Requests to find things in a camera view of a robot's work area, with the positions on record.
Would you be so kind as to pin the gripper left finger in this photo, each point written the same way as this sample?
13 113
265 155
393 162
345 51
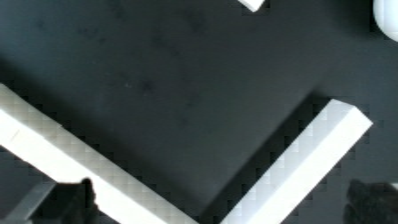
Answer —
68 207

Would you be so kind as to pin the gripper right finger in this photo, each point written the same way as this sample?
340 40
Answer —
372 205

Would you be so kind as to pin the white lamp bulb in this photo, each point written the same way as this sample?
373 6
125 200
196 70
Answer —
386 17

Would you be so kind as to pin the white L-shaped corner fence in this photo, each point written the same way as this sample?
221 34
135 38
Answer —
45 145

